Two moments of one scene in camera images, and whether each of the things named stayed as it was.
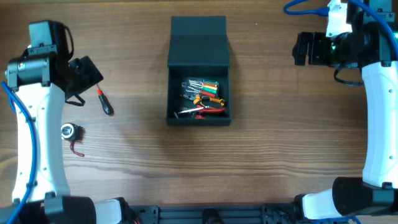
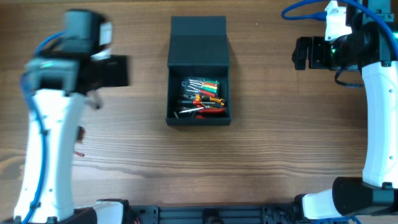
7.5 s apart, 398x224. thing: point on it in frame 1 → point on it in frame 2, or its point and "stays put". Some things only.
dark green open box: (198, 49) stays put
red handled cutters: (208, 110) stays put
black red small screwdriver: (105, 103) → (189, 102)
